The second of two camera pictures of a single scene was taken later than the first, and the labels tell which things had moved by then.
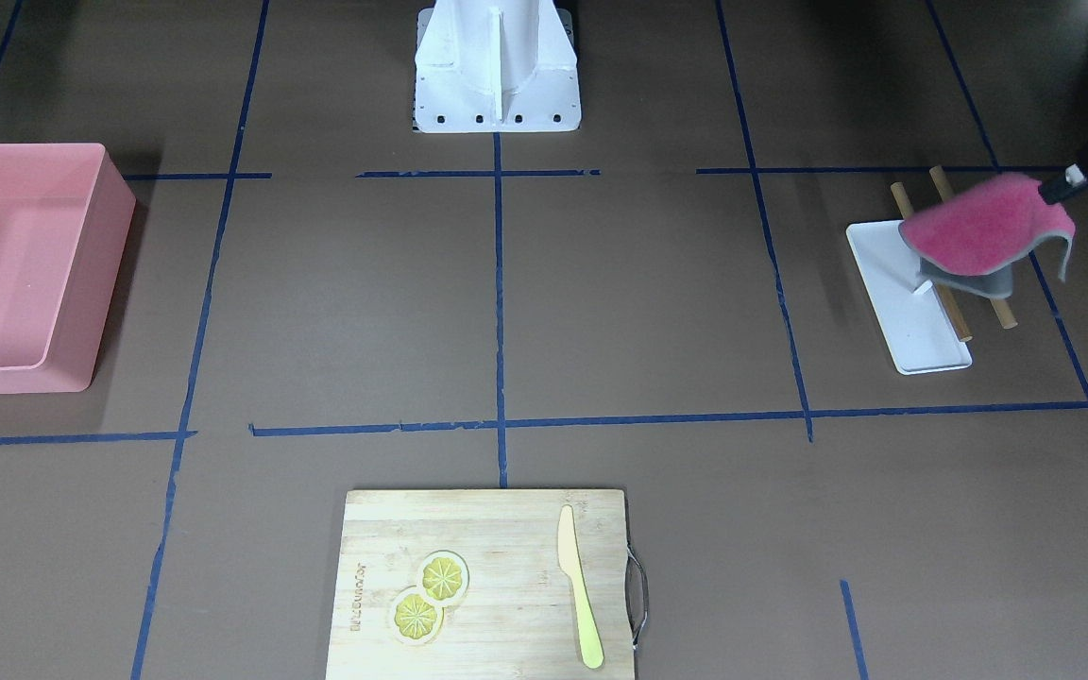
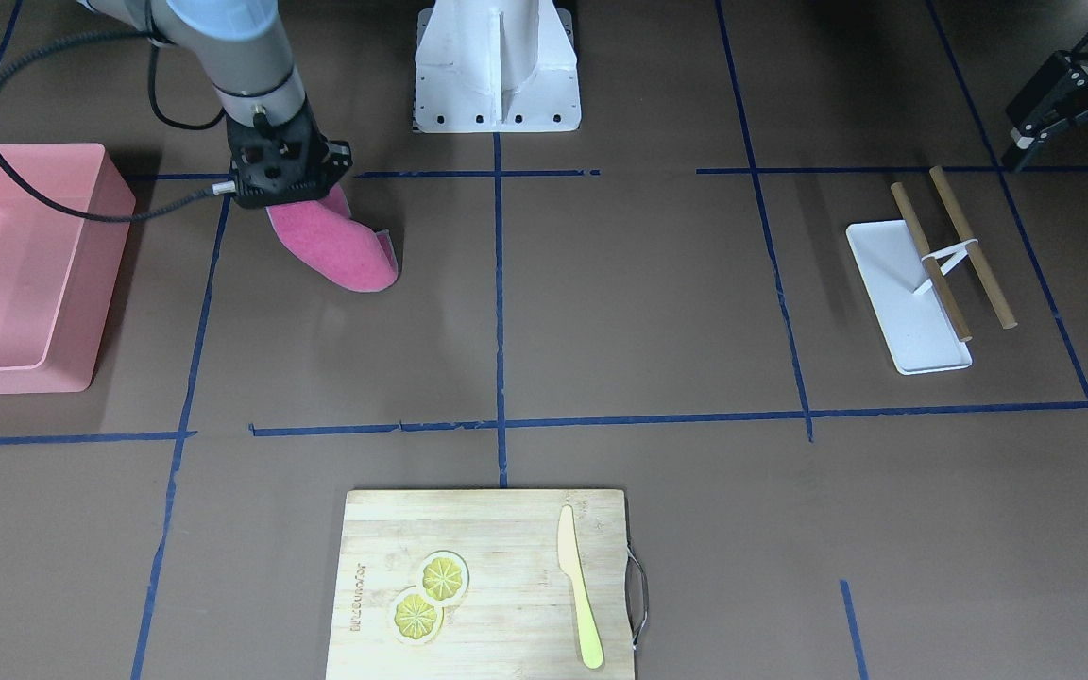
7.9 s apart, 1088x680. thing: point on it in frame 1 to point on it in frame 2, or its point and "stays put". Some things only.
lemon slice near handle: [445, 576] stays put
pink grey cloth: [970, 238] to [327, 238]
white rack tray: [918, 327] stays put
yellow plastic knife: [569, 561] stays put
